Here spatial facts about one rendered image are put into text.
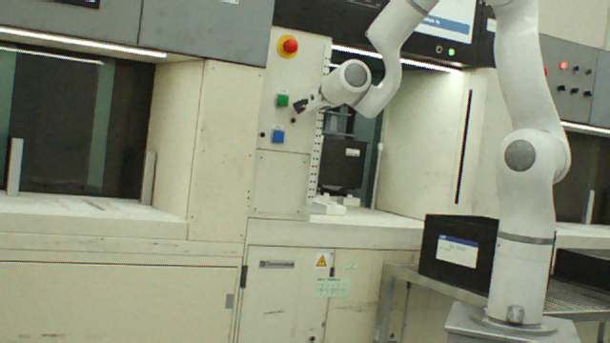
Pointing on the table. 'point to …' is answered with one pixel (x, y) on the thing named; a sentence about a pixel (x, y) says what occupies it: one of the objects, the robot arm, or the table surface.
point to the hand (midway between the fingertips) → (313, 105)
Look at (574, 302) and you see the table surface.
